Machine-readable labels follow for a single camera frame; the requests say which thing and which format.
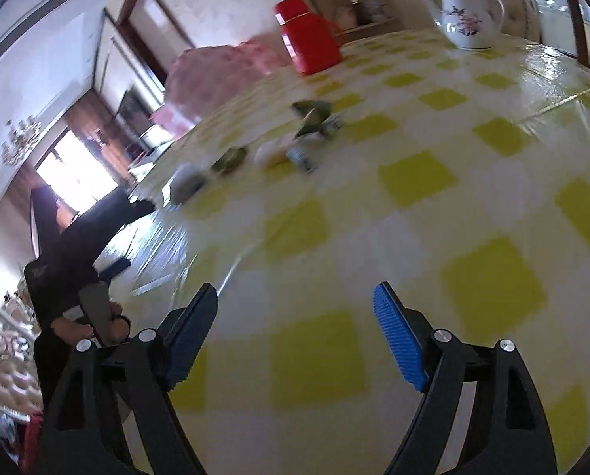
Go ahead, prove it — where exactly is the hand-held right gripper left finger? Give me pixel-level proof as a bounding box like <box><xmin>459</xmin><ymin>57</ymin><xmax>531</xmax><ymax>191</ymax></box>
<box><xmin>38</xmin><ymin>283</ymin><xmax>219</xmax><ymax>475</ymax></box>

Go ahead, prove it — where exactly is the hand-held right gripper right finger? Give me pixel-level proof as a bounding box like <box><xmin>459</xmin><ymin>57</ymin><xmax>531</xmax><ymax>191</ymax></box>
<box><xmin>373</xmin><ymin>282</ymin><xmax>559</xmax><ymax>475</ymax></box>

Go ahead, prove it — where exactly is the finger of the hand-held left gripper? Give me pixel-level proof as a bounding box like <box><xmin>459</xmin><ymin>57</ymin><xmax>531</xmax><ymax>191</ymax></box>
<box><xmin>29</xmin><ymin>185</ymin><xmax>61</xmax><ymax>263</ymax></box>
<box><xmin>84</xmin><ymin>198</ymin><xmax>156</xmax><ymax>268</ymax></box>

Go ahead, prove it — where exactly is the white grey snack packet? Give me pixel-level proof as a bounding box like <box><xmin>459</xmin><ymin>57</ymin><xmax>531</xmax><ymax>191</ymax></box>
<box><xmin>169</xmin><ymin>163</ymin><xmax>207</xmax><ymax>205</ymax></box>

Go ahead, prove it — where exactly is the dark green snack packet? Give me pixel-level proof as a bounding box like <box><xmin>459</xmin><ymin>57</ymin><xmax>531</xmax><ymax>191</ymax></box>
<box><xmin>211</xmin><ymin>148</ymin><xmax>250</xmax><ymax>175</ymax></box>

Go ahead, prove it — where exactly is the white beige snack packet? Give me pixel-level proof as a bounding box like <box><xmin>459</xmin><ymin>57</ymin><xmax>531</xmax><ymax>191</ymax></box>
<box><xmin>252</xmin><ymin>139</ymin><xmax>290</xmax><ymax>168</ymax></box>

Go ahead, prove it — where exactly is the small silver blue snack packet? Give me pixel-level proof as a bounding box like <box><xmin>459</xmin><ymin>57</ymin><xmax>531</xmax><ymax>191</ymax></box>
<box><xmin>286</xmin><ymin>141</ymin><xmax>323</xmax><ymax>174</ymax></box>

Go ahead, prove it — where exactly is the teal green snack packet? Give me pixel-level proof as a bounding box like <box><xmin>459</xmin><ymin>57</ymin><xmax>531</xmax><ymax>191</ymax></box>
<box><xmin>291</xmin><ymin>100</ymin><xmax>334</xmax><ymax>118</ymax></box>

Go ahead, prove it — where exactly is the person's left hand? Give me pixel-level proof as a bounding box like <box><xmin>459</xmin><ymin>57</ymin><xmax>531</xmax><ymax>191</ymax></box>
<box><xmin>49</xmin><ymin>313</ymin><xmax>133</xmax><ymax>348</ymax></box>

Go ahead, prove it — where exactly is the brown curtain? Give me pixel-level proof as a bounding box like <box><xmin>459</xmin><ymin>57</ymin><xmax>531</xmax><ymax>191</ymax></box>
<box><xmin>65</xmin><ymin>91</ymin><xmax>137</xmax><ymax>179</ymax></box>
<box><xmin>0</xmin><ymin>168</ymin><xmax>43</xmax><ymax>238</ymax></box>

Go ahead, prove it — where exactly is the glass balcony door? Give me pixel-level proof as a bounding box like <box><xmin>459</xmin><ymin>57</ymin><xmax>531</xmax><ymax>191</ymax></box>
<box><xmin>35</xmin><ymin>129</ymin><xmax>120</xmax><ymax>219</ymax></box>

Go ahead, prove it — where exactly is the crystal chandelier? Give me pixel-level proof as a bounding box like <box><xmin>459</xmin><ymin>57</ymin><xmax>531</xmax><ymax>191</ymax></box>
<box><xmin>0</xmin><ymin>116</ymin><xmax>43</xmax><ymax>166</ymax></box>

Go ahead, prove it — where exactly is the yellow checked tablecloth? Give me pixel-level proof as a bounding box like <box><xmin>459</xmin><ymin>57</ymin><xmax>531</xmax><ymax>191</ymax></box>
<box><xmin>94</xmin><ymin>27</ymin><xmax>590</xmax><ymax>475</ymax></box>

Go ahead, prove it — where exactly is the flat screen television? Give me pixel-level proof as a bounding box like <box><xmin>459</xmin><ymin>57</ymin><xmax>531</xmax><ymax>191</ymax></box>
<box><xmin>117</xmin><ymin>86</ymin><xmax>150</xmax><ymax>129</ymax></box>

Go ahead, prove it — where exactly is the beige tufted dining chair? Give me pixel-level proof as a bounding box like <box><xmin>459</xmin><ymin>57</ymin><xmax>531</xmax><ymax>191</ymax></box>
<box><xmin>0</xmin><ymin>277</ymin><xmax>46</xmax><ymax>426</ymax></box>

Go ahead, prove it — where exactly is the pink checkered cloth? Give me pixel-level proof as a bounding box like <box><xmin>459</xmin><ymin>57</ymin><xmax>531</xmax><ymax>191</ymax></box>
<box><xmin>150</xmin><ymin>34</ymin><xmax>300</xmax><ymax>142</ymax></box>

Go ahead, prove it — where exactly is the person's red garment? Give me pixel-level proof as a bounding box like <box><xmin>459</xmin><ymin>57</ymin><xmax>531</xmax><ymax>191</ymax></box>
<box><xmin>18</xmin><ymin>408</ymin><xmax>48</xmax><ymax>475</ymax></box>

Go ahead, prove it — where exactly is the red thermos flask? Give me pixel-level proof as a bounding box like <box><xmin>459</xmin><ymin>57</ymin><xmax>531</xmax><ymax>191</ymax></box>
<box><xmin>274</xmin><ymin>0</ymin><xmax>344</xmax><ymax>76</ymax></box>

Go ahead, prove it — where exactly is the small printed box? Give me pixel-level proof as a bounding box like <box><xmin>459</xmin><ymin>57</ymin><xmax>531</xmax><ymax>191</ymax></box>
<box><xmin>364</xmin><ymin>0</ymin><xmax>389</xmax><ymax>23</ymax></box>

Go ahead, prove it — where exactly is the white floral teapot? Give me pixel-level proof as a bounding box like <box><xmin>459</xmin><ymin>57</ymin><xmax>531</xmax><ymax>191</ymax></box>
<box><xmin>420</xmin><ymin>0</ymin><xmax>505</xmax><ymax>51</ymax></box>

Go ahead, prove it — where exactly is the white ornate chair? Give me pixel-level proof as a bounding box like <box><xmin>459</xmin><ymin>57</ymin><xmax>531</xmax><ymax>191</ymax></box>
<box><xmin>448</xmin><ymin>0</ymin><xmax>543</xmax><ymax>40</ymax></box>

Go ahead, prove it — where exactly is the dark framed window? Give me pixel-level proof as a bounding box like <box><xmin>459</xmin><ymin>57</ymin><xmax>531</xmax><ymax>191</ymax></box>
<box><xmin>522</xmin><ymin>0</ymin><xmax>590</xmax><ymax>85</ymax></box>

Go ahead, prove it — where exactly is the brown door frame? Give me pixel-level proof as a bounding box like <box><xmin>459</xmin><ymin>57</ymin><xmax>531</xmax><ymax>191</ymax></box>
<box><xmin>117</xmin><ymin>0</ymin><xmax>197</xmax><ymax>80</ymax></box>

